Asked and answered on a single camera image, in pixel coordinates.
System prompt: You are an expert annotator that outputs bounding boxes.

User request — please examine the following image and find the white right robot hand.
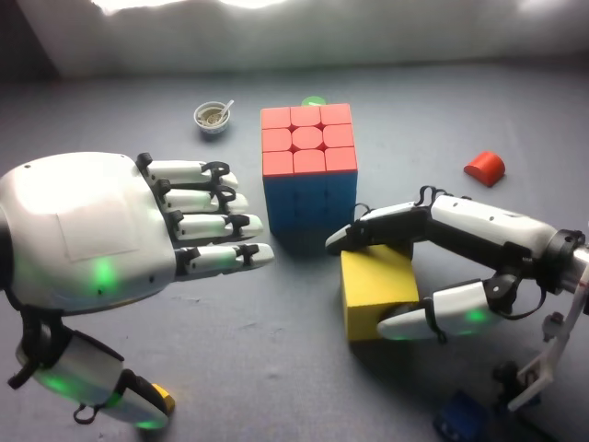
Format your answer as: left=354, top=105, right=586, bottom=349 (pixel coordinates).
left=325, top=185, right=562, bottom=345

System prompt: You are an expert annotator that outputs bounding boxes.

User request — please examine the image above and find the Rubik's cube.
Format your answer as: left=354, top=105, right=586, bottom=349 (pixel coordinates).
left=260, top=103, right=359, bottom=238

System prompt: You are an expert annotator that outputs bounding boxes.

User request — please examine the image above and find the small bowl with spoon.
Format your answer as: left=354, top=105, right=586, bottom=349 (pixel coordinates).
left=192, top=99, right=236, bottom=139

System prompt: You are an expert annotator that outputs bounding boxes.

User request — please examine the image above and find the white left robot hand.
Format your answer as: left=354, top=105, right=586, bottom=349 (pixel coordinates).
left=0, top=151, right=276, bottom=432

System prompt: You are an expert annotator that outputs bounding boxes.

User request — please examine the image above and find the small yellow wedge block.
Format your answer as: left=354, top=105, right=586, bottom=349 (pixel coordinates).
left=151, top=383, right=177, bottom=413

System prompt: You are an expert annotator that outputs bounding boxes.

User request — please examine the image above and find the grey table cloth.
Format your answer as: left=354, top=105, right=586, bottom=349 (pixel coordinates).
left=0, top=59, right=589, bottom=442

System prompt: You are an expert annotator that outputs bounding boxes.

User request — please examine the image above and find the white backdrop sheet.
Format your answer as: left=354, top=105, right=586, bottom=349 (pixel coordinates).
left=17, top=0, right=589, bottom=79

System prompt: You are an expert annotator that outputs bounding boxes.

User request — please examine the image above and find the red half-cylinder block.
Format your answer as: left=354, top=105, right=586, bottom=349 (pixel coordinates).
left=463, top=150, right=507, bottom=188

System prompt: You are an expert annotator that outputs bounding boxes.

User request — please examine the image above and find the blue block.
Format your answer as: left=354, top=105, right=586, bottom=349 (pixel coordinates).
left=432, top=390, right=496, bottom=442

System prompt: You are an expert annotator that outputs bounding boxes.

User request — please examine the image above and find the large yellow block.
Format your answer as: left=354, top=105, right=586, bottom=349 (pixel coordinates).
left=340, top=243, right=421, bottom=343

